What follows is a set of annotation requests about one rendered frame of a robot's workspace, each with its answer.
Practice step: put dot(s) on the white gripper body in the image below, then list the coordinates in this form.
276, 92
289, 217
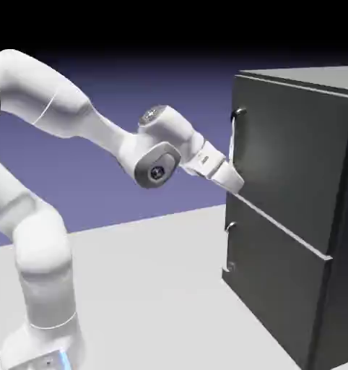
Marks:
226, 175

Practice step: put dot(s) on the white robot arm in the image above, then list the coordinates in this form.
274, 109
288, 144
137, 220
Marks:
61, 98

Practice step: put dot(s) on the large dark grey cabinet door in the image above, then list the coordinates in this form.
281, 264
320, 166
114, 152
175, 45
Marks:
289, 162

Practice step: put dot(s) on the dark grey cabinet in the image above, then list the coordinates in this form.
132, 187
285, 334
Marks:
295, 219

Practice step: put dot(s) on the small dark grey cabinet door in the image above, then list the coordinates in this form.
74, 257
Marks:
272, 283

